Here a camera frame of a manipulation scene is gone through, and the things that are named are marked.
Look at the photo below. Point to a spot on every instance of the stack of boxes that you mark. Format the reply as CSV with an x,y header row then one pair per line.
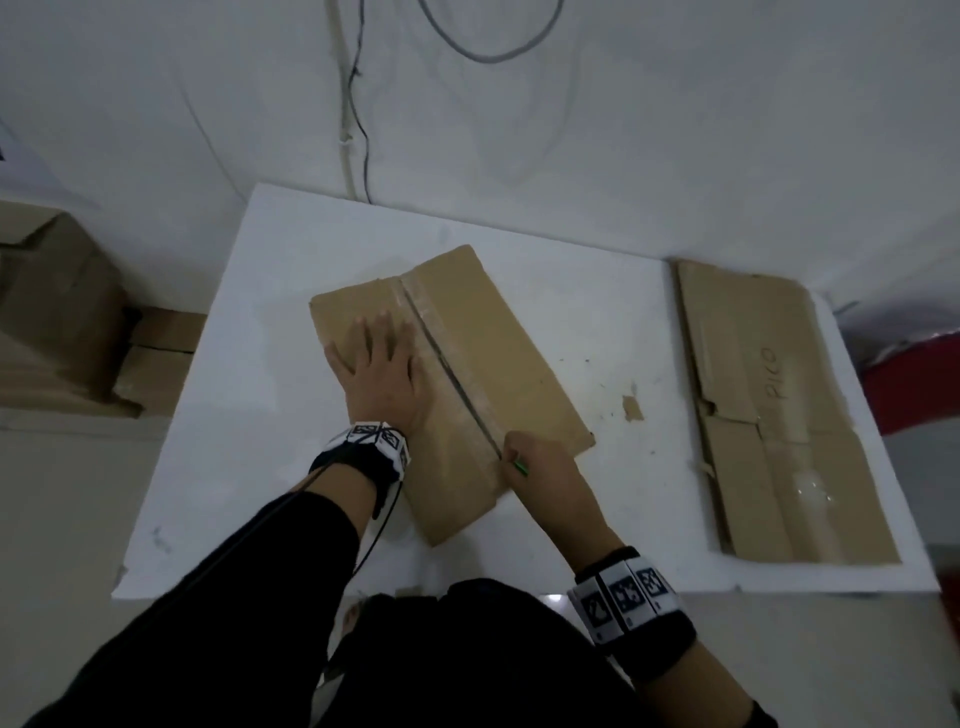
x,y
45,397

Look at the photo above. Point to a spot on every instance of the person's right hand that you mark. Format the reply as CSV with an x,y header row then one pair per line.
x,y
555,495

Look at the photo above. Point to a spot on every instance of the white table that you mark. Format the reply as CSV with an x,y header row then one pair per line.
x,y
300,240

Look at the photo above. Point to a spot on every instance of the red chair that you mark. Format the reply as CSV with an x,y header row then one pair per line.
x,y
915,390

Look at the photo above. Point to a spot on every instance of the person's black trouser legs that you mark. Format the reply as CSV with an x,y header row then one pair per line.
x,y
487,660

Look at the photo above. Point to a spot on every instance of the person's left forearm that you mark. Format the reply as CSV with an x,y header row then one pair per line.
x,y
330,502

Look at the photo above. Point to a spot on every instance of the person's left hand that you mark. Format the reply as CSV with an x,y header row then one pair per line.
x,y
382,375

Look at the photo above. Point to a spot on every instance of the small low cardboard box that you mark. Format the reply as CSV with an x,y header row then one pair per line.
x,y
510,360
157,375

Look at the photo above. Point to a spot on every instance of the person's right forearm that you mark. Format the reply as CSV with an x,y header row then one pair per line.
x,y
697,690

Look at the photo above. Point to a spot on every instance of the white recycling symbol sign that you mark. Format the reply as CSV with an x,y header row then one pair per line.
x,y
30,172

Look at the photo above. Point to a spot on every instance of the taped small cardboard box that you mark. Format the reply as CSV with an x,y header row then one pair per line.
x,y
795,465

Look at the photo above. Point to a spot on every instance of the brown tape scrap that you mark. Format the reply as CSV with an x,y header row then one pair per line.
x,y
632,409

